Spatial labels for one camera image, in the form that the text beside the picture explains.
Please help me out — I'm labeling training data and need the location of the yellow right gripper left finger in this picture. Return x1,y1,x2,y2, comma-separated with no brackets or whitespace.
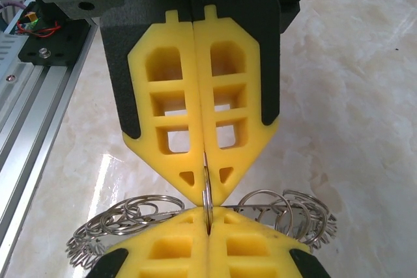
93,208,209,278

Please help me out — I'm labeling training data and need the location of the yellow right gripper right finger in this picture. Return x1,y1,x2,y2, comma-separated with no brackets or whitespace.
208,208,332,278

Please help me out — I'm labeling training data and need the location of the small steel split ring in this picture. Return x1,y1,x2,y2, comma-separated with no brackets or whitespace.
201,151,215,230

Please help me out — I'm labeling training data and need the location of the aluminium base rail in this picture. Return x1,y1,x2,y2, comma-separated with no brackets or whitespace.
0,25,98,259

